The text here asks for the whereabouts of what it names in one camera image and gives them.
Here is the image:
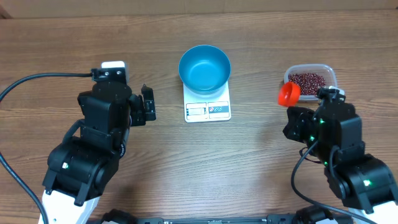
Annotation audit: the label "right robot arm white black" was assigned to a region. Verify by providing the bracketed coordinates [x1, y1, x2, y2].
[283, 100, 397, 223]

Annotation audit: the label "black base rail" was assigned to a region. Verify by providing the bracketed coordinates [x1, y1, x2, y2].
[86, 208, 354, 224]

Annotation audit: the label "blue bowl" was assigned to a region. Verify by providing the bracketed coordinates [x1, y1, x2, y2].
[178, 45, 232, 95]

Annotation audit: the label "clear plastic container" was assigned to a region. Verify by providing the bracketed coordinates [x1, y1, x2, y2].
[284, 63, 338, 101]

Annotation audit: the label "orange measuring scoop blue handle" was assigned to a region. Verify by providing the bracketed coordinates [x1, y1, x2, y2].
[277, 82, 301, 107]

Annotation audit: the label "white digital kitchen scale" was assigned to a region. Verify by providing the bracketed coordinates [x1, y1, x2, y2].
[183, 82, 231, 123]

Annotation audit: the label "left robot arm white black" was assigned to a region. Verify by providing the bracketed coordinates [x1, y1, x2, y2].
[41, 81, 156, 223]

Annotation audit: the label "red beans in container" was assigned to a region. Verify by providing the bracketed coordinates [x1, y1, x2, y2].
[288, 73, 326, 95]

